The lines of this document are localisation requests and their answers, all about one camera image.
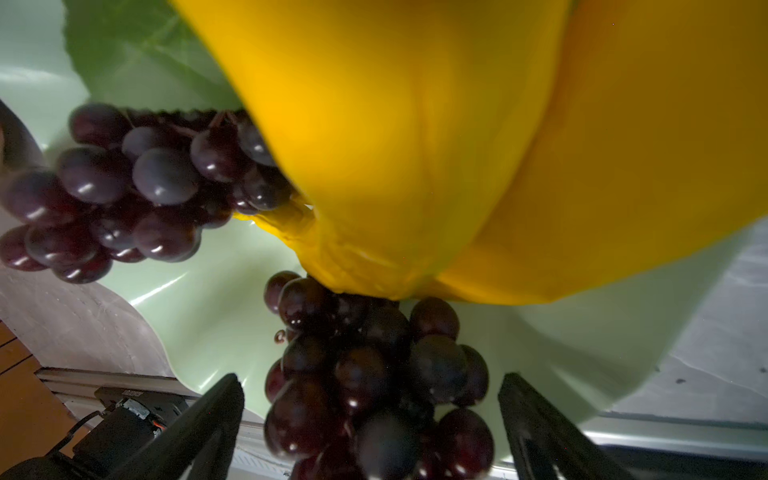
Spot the yellow banana bunch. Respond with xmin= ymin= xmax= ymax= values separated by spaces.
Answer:
xmin=174 ymin=1 xmax=767 ymax=305

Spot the large purple grape bunch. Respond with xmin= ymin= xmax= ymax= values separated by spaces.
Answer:
xmin=264 ymin=271 xmax=495 ymax=479

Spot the small purple grape bunch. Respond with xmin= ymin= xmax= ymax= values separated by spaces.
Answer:
xmin=1 ymin=103 xmax=293 ymax=284

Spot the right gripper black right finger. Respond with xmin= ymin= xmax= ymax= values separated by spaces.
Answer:
xmin=498 ymin=373 xmax=633 ymax=480

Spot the aluminium front rail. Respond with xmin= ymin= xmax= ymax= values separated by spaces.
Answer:
xmin=36 ymin=368 xmax=767 ymax=479

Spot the light green fruit plate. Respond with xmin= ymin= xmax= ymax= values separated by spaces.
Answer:
xmin=1 ymin=1 xmax=767 ymax=457

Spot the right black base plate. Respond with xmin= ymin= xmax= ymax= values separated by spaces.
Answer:
xmin=1 ymin=387 xmax=188 ymax=480

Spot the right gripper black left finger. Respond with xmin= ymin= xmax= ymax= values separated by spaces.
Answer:
xmin=108 ymin=373 xmax=245 ymax=480

